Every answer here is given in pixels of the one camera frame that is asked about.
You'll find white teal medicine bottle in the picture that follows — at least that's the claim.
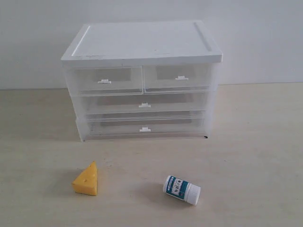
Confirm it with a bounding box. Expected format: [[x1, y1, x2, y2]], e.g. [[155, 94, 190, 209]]
[[163, 175, 201, 206]]

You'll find clear bottom wide drawer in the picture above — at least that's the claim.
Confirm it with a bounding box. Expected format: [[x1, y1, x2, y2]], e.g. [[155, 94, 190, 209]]
[[87, 117, 205, 137]]

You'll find clear middle wide drawer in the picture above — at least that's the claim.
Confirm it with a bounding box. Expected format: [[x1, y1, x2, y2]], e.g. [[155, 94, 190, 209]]
[[79, 92, 212, 114]]

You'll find clear wide drawer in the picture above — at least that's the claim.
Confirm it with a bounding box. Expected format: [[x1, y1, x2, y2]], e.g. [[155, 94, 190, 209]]
[[79, 92, 212, 114], [87, 117, 205, 137]]

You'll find yellow toy cheese wedge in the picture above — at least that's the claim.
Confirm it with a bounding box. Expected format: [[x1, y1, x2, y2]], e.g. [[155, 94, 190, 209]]
[[71, 161, 98, 196]]

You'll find white plastic drawer cabinet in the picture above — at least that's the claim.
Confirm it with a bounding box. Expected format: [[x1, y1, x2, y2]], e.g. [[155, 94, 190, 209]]
[[61, 20, 223, 141]]

